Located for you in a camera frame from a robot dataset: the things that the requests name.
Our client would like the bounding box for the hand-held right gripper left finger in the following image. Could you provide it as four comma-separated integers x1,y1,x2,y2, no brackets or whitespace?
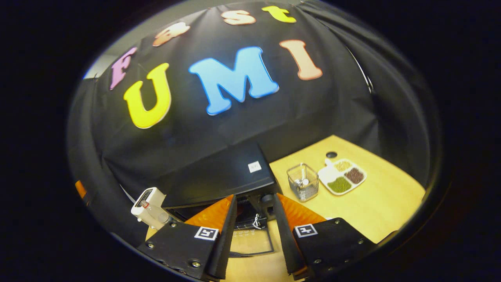
137,195,238,282

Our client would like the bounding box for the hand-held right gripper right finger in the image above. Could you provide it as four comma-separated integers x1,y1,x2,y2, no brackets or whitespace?
273,193,376,280

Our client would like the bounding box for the black electric oven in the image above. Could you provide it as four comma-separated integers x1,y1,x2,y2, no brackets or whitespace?
162,142,283,259

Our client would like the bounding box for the clear glass container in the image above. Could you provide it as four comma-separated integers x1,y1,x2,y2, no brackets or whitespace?
287,163,319,202

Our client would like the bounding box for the white toaster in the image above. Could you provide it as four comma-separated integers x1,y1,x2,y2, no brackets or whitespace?
130,187,173,231

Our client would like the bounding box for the white divided plate of beans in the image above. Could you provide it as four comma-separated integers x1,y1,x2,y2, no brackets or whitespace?
318,158,367,195

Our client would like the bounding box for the black backdrop cloth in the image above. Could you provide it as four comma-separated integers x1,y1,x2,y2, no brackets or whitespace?
67,0,443,251

